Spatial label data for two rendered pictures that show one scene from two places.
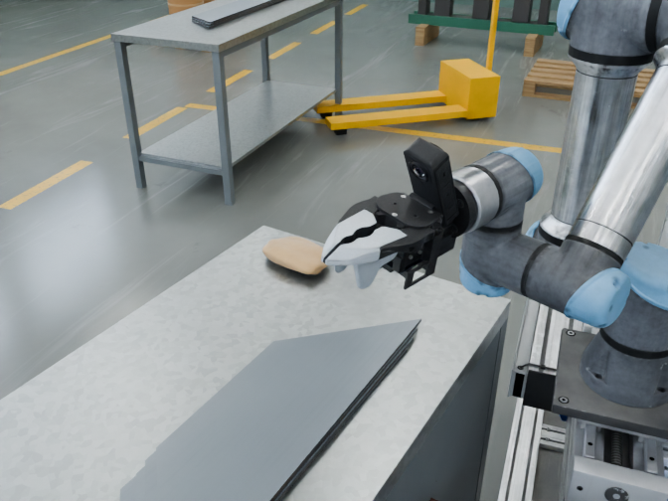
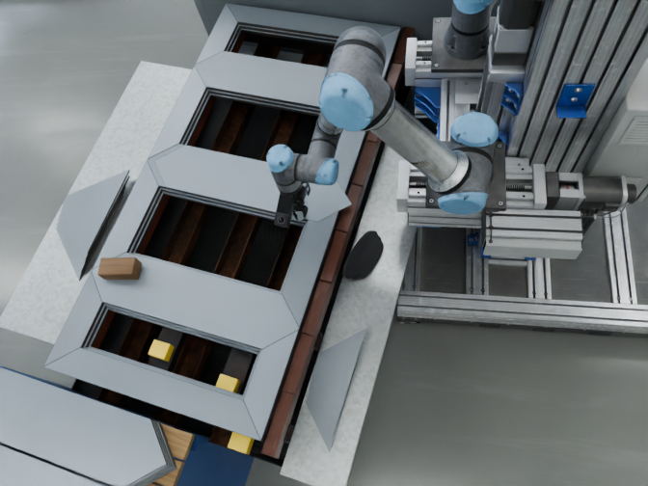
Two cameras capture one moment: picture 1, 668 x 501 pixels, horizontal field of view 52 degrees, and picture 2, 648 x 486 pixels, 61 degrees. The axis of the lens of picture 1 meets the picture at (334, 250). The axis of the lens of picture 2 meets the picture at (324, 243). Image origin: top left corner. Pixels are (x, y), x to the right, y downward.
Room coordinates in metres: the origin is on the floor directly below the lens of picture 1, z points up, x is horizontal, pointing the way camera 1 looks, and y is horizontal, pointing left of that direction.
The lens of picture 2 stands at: (0.30, -1.72, 2.45)
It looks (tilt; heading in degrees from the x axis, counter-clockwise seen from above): 65 degrees down; 92
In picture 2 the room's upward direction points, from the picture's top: 17 degrees counter-clockwise
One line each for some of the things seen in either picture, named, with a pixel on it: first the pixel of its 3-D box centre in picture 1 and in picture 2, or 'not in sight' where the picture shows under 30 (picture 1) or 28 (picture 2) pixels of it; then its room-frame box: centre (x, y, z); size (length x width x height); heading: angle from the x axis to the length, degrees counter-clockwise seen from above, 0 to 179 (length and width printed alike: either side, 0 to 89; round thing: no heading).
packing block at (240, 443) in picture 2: not in sight; (241, 442); (-0.11, -1.49, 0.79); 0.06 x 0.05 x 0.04; 149
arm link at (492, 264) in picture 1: (500, 255); not in sight; (0.79, -0.22, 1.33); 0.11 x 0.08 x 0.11; 44
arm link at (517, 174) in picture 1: (498, 185); not in sight; (0.81, -0.21, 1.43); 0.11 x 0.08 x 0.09; 134
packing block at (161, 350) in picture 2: not in sight; (161, 350); (-0.32, -1.15, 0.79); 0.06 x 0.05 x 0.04; 149
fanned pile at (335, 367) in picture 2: not in sight; (330, 383); (0.17, -1.37, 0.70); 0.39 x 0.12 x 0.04; 59
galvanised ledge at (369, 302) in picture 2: not in sight; (370, 286); (0.38, -1.08, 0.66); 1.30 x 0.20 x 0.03; 59
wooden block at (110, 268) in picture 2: not in sight; (120, 268); (-0.39, -0.87, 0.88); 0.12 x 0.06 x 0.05; 164
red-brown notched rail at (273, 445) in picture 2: not in sight; (350, 211); (0.38, -0.85, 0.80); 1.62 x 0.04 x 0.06; 59
